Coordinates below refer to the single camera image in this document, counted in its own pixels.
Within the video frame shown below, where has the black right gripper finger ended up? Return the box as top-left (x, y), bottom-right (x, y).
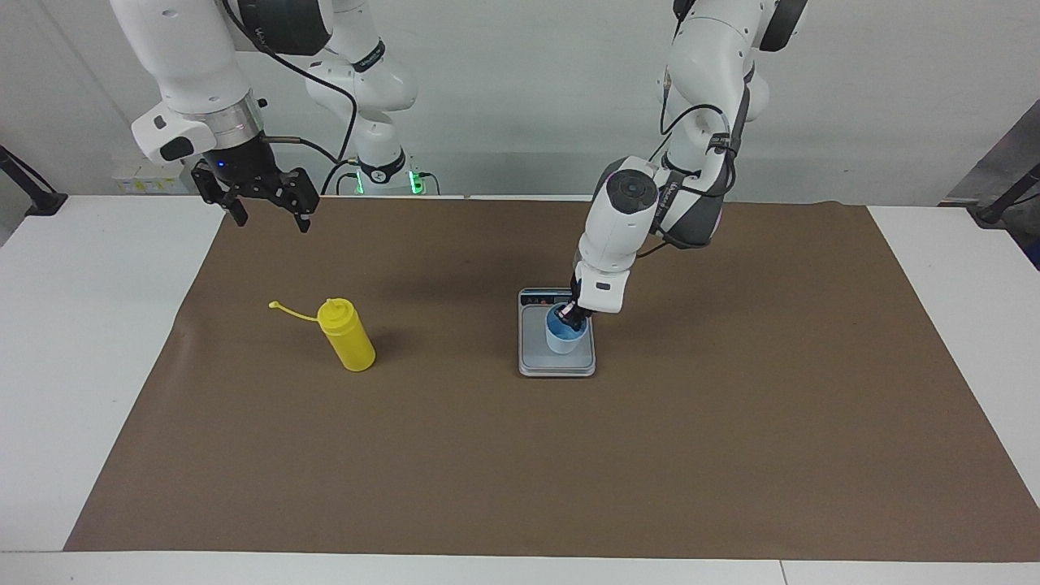
top-left (191, 160), bottom-right (249, 228)
top-left (258, 167), bottom-right (320, 235)

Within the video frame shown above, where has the light blue plastic cup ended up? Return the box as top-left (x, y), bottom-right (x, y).
top-left (545, 302), bottom-right (590, 356)

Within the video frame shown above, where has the yellow squeeze bottle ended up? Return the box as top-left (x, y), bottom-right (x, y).
top-left (268, 297), bottom-right (377, 374)

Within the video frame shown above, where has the silver digital kitchen scale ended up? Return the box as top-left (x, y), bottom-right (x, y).
top-left (518, 288), bottom-right (597, 379)

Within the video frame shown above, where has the brown table mat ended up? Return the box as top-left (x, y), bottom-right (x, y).
top-left (63, 197), bottom-right (1040, 563)

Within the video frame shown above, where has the black clamp stand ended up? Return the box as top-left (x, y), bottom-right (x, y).
top-left (0, 145), bottom-right (69, 218)
top-left (974, 162), bottom-right (1040, 227)

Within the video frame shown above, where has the grey metal panel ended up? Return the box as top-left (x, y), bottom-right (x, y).
top-left (940, 101), bottom-right (1040, 209)

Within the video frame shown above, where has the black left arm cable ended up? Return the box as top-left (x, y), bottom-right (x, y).
top-left (659, 68), bottom-right (734, 176)

